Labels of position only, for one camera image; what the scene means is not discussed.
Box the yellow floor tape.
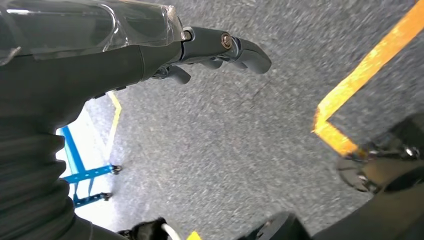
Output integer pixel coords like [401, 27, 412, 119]
[105, 91, 123, 157]
[311, 0, 424, 158]

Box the blue metal shelf rack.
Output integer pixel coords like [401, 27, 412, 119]
[60, 125, 123, 210]

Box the white cable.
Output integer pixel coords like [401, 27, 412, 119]
[159, 222, 183, 240]

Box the black fuzzy cable wrap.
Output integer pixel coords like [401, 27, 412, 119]
[117, 216, 168, 240]

